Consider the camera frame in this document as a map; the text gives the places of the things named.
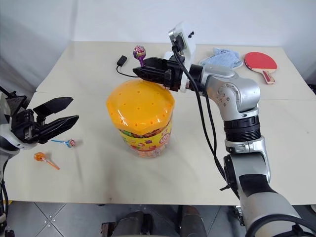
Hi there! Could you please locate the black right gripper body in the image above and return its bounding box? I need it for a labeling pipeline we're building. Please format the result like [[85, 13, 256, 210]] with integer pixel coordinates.
[[162, 55, 190, 92]]

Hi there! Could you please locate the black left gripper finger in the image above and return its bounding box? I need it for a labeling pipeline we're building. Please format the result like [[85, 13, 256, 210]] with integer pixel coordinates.
[[33, 97, 74, 122], [39, 115, 80, 145]]

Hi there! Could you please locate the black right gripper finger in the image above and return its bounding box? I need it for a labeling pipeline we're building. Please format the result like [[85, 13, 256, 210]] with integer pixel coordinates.
[[144, 57, 171, 73], [132, 66, 172, 84]]

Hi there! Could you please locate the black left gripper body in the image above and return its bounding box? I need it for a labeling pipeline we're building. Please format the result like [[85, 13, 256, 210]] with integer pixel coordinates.
[[10, 108, 42, 144]]

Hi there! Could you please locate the purple lollipop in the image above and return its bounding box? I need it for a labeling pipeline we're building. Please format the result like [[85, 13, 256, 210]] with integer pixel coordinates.
[[132, 45, 149, 67]]

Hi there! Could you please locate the orange jar lid with holes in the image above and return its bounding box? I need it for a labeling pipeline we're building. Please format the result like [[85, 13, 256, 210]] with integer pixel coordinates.
[[106, 79, 176, 132]]

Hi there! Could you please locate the clear plastic candy jar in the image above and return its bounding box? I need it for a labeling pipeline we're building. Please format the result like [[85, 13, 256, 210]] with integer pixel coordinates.
[[118, 118, 174, 160]]

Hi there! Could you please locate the blue stick lollipop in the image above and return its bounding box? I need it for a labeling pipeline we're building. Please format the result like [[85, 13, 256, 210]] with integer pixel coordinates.
[[51, 139, 77, 149]]

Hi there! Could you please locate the orange lollipop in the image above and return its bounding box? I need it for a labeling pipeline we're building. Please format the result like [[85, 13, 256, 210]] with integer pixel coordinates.
[[34, 152, 61, 171]]

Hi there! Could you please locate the light blue cloth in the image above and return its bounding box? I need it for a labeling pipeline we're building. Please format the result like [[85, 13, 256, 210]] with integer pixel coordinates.
[[198, 47, 244, 69]]

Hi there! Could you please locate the red table tennis paddle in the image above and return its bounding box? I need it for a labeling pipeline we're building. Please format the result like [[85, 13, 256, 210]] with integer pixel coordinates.
[[243, 51, 278, 85]]

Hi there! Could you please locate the dark rounded shape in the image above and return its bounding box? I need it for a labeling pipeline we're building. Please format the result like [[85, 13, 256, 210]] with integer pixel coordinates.
[[114, 210, 153, 237], [178, 204, 208, 237]]

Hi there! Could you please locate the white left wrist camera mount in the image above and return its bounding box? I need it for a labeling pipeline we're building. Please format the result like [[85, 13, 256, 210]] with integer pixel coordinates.
[[0, 91, 36, 152]]

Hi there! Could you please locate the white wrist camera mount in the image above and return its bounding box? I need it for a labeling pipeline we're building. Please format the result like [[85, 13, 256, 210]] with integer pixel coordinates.
[[0, 91, 36, 152], [163, 21, 198, 94]]

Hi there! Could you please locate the small black box with cable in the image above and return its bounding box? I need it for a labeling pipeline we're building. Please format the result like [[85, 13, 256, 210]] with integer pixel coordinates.
[[115, 55, 140, 79]]

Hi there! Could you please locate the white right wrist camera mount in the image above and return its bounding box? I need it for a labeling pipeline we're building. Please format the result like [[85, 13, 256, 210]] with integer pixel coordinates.
[[163, 21, 198, 94]]

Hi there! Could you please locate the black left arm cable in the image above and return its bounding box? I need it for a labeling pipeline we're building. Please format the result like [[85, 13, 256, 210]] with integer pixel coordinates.
[[0, 158, 10, 218]]

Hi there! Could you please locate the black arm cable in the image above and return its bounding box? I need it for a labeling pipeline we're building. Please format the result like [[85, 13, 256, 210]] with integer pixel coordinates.
[[169, 37, 242, 192], [0, 158, 10, 218]]

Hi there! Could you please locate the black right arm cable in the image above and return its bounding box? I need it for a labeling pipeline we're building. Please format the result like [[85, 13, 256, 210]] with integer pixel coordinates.
[[169, 37, 242, 192]]

